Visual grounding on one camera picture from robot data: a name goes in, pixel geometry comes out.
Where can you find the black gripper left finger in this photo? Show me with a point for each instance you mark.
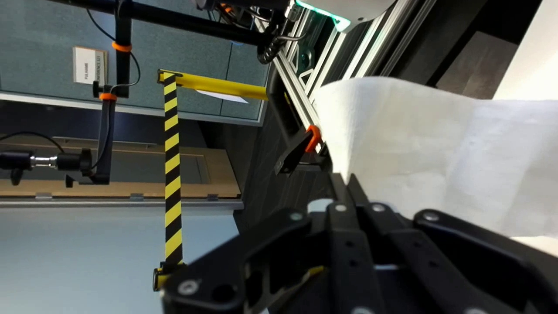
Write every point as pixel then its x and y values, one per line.
pixel 342 255

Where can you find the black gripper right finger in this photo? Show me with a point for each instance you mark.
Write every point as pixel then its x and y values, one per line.
pixel 442 262

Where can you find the white paper napkin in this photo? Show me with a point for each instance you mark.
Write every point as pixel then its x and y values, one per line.
pixel 442 145

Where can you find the black clamp with orange tie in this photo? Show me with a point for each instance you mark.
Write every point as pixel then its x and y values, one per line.
pixel 302 148

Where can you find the wooden board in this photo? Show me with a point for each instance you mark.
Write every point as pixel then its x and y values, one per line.
pixel 88 188

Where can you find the aluminium profile frame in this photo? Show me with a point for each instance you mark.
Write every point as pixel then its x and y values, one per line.
pixel 342 45

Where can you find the white wall plate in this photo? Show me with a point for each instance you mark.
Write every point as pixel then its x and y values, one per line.
pixel 90 64

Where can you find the black camera on stand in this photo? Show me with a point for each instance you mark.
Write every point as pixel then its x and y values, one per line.
pixel 36 160

